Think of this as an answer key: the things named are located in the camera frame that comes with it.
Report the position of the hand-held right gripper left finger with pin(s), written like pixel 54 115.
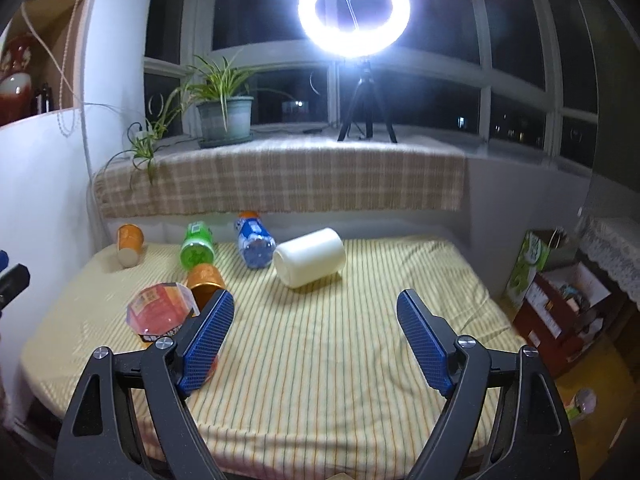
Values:
pixel 207 345

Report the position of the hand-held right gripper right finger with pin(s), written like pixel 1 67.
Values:
pixel 425 345

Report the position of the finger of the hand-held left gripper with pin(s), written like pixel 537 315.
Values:
pixel 14 280

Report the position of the white cup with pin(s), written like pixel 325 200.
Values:
pixel 310 258

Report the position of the red faceted clear cup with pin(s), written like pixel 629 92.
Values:
pixel 157 310

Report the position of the orange metal cup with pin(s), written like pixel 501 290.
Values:
pixel 205 282

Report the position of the orange paper cup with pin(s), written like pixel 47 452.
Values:
pixel 130 245

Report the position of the green plastic bottle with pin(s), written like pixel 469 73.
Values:
pixel 196 247

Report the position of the yellow striped sheet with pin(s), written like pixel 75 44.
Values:
pixel 320 360

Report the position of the blue plastic bottle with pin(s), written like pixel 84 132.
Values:
pixel 255 242

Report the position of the red cardboard box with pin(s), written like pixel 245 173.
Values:
pixel 545 320

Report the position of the green carton box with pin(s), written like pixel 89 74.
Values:
pixel 527 270

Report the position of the small pink object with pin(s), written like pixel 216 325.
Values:
pixel 586 402

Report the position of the dark bottle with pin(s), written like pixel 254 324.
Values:
pixel 42 100

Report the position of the red vase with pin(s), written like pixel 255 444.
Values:
pixel 15 95

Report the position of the plaid cloth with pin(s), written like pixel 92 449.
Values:
pixel 300 175

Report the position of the white lace cloth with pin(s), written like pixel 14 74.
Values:
pixel 612 247

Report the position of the potted spider plant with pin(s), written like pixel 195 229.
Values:
pixel 222 117

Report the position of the black tripod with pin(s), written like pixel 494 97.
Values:
pixel 362 100

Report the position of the wooden shelf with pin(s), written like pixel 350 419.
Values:
pixel 55 25

